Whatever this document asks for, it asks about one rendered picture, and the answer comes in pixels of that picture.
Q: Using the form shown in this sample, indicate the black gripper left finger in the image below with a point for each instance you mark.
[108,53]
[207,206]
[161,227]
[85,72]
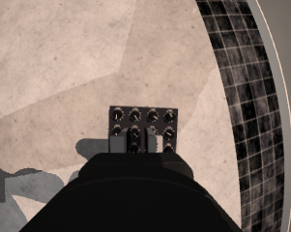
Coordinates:
[121,142]

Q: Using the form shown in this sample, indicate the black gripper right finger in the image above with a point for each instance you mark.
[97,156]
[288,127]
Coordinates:
[153,142]

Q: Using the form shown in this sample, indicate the black knob box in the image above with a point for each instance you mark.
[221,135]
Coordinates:
[163,123]

